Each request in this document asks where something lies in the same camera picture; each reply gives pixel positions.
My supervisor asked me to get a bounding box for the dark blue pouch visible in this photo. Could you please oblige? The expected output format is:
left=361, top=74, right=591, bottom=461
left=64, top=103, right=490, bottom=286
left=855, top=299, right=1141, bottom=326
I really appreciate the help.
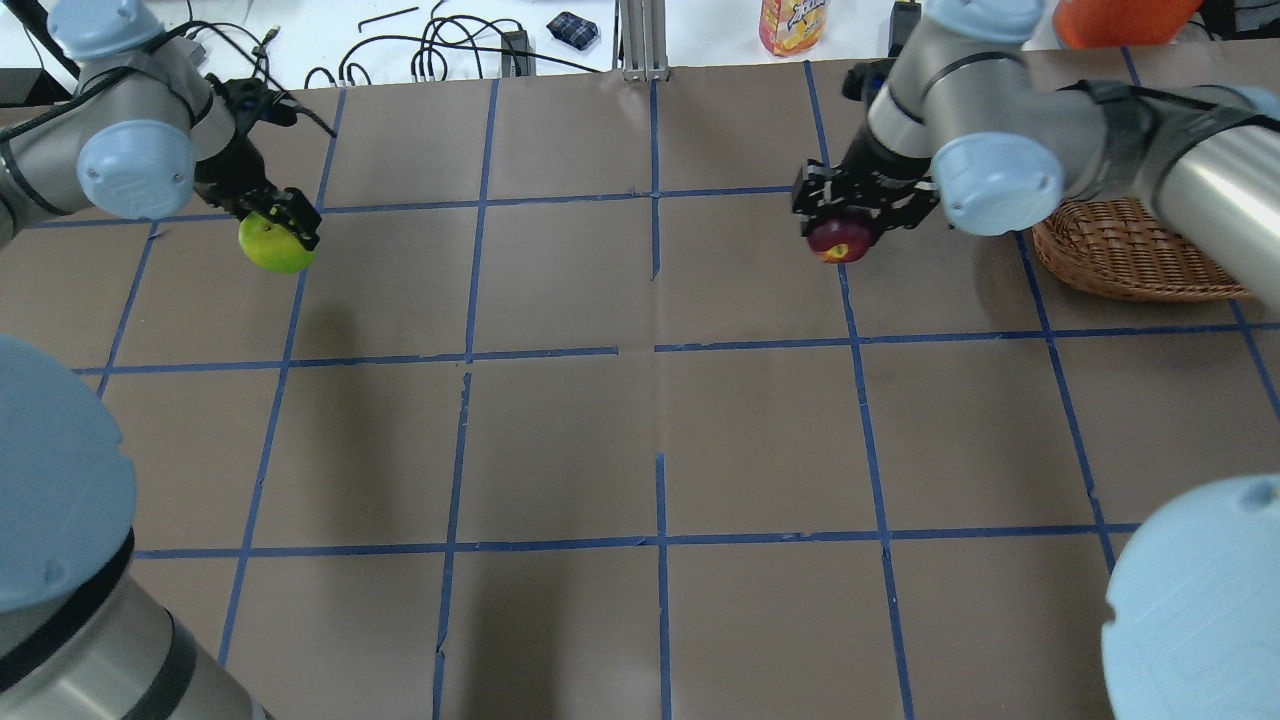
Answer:
left=547, top=12, right=600, bottom=51

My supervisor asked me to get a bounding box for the black allen key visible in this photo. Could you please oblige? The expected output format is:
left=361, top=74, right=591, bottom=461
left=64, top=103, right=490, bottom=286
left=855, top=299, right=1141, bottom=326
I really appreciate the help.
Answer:
left=356, top=6, right=420, bottom=35

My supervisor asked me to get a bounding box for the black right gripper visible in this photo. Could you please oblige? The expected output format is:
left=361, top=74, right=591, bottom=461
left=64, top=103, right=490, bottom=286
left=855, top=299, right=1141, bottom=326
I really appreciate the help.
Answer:
left=791, top=60, right=940, bottom=242

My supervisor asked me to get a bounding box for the aluminium frame post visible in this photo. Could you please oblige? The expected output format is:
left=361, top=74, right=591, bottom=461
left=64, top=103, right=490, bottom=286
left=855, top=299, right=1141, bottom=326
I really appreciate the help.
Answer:
left=614, top=0, right=669, bottom=82

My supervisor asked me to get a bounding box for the orange drink bottle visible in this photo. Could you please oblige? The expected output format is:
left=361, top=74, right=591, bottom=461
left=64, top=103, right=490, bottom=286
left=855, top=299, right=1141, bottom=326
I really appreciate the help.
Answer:
left=758, top=0, right=829, bottom=58

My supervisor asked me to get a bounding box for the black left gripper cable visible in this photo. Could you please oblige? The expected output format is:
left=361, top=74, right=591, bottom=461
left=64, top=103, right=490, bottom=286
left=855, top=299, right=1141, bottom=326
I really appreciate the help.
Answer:
left=0, top=26, right=339, bottom=161

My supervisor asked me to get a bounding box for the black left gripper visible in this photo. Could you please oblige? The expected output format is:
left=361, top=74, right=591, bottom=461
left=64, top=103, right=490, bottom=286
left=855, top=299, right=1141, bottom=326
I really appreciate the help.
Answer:
left=195, top=78, right=323, bottom=251

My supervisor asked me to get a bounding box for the black power adapter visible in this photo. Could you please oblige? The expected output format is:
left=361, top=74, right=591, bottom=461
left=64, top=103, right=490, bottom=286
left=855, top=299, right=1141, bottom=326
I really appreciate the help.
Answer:
left=500, top=28, right=536, bottom=78

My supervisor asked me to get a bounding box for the dark purple apple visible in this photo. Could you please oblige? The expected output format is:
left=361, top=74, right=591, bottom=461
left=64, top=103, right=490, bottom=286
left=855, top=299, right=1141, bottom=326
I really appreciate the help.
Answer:
left=806, top=211, right=877, bottom=264

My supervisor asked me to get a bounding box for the green apple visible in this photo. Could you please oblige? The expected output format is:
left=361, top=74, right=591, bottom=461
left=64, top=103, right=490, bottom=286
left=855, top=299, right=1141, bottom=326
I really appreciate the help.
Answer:
left=237, top=213, right=316, bottom=275

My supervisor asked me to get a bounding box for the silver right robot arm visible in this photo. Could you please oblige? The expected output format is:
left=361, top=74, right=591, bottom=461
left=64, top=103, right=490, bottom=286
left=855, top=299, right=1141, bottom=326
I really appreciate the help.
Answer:
left=791, top=1, right=1279, bottom=719

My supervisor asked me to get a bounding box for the wicker basket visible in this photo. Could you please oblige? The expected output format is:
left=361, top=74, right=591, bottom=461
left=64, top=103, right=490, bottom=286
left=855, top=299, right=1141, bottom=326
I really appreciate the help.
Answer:
left=1030, top=199, right=1253, bottom=304

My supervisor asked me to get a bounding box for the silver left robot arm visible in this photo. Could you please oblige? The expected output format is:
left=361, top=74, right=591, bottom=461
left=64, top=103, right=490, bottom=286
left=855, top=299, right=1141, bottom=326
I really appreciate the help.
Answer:
left=1, top=1, right=321, bottom=719

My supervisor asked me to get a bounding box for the orange cylindrical container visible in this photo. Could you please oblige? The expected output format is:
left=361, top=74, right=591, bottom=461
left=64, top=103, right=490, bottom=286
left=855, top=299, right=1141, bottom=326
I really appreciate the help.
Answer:
left=1051, top=1, right=1203, bottom=49

